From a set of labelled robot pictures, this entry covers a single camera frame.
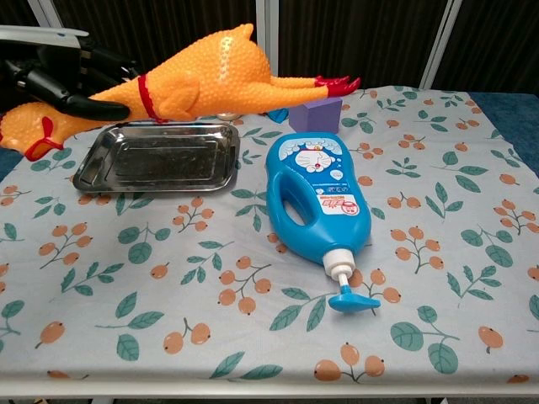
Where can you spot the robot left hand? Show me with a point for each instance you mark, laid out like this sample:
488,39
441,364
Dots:
54,67

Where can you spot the orange rubber chicken toy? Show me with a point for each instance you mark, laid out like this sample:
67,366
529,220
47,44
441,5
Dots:
219,80

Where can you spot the stainless steel tray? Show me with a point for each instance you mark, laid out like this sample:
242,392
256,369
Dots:
160,160

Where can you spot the blue snack packet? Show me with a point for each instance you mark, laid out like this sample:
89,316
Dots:
280,114

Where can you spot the purple foam cube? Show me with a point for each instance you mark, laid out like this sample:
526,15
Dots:
316,118

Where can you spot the blue pump detergent bottle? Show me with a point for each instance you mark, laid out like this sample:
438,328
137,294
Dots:
320,210

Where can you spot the floral fruit print tablecloth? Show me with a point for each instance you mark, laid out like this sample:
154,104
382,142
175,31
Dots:
421,294

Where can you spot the white partition frame post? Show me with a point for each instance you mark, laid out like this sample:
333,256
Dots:
46,12
269,17
440,42

